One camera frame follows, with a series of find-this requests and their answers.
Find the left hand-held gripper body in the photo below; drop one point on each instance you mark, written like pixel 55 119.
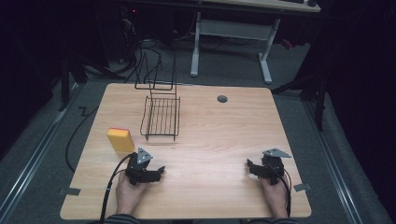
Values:
pixel 139 168

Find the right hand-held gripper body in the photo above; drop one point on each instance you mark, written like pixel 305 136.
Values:
pixel 273 168

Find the yellow sponge with red layer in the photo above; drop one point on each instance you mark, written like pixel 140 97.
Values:
pixel 120 140

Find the person's left hand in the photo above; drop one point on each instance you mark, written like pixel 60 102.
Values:
pixel 128 194

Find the person's right hand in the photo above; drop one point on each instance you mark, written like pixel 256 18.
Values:
pixel 275 197

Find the grey tape piece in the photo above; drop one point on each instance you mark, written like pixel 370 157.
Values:
pixel 69 191
pixel 302 187

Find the black stand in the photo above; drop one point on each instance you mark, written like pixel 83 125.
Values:
pixel 317 90
pixel 65 84

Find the red object on floor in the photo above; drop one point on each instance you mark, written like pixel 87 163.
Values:
pixel 287 44

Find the white-legged desk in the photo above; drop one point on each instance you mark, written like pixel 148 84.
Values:
pixel 236 29

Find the black computer mouse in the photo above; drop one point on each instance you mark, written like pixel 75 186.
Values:
pixel 312 2

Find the metal floor rail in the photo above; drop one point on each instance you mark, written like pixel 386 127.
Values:
pixel 31 165
pixel 337 168

